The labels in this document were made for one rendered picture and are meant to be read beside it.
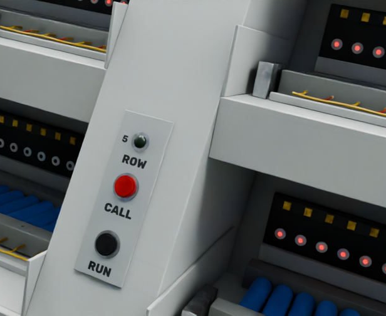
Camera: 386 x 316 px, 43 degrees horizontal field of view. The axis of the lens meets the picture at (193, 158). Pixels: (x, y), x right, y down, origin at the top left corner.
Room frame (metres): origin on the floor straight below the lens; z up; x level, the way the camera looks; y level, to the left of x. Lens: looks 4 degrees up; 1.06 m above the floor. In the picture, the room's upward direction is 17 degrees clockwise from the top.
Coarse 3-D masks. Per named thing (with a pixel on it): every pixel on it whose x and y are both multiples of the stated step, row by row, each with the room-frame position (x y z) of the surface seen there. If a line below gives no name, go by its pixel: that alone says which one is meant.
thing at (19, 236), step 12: (0, 216) 0.48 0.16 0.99; (0, 228) 0.47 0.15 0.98; (12, 228) 0.46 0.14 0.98; (24, 228) 0.47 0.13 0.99; (36, 228) 0.47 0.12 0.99; (0, 240) 0.46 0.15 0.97; (12, 240) 0.47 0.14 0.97; (24, 240) 0.46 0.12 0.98; (36, 240) 0.46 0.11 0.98; (48, 240) 0.45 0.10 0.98; (24, 252) 0.46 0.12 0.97; (36, 252) 0.46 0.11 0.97
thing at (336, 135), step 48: (240, 48) 0.34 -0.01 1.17; (288, 48) 0.49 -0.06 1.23; (336, 48) 0.49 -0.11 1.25; (384, 48) 0.47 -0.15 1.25; (240, 96) 0.37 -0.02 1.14; (288, 96) 0.37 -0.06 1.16; (336, 96) 0.38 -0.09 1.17; (384, 96) 0.37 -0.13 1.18; (240, 144) 0.35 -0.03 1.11; (288, 144) 0.33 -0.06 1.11; (336, 144) 0.32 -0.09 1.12; (384, 144) 0.31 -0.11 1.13; (336, 192) 0.33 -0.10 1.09; (384, 192) 0.32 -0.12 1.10
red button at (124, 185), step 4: (124, 176) 0.36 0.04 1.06; (128, 176) 0.35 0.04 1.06; (120, 180) 0.35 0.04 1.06; (124, 180) 0.35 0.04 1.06; (128, 180) 0.35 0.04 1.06; (132, 180) 0.35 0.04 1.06; (116, 184) 0.36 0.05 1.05; (120, 184) 0.35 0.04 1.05; (124, 184) 0.35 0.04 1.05; (128, 184) 0.35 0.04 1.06; (132, 184) 0.35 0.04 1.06; (116, 188) 0.35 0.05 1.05; (120, 188) 0.35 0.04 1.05; (124, 188) 0.35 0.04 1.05; (128, 188) 0.35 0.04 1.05; (132, 188) 0.35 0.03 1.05; (116, 192) 0.36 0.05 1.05; (120, 192) 0.35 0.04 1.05; (124, 192) 0.35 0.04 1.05; (128, 192) 0.35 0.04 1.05; (132, 192) 0.35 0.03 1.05; (120, 196) 0.35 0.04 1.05; (124, 196) 0.35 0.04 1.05; (128, 196) 0.35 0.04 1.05
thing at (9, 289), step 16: (0, 160) 0.60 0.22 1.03; (16, 160) 0.60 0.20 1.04; (32, 176) 0.59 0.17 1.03; (48, 176) 0.58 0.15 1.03; (64, 176) 0.57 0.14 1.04; (0, 272) 0.43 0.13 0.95; (32, 272) 0.37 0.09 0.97; (0, 288) 0.41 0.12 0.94; (16, 288) 0.41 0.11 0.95; (32, 288) 0.37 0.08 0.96; (0, 304) 0.39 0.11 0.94; (16, 304) 0.39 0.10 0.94
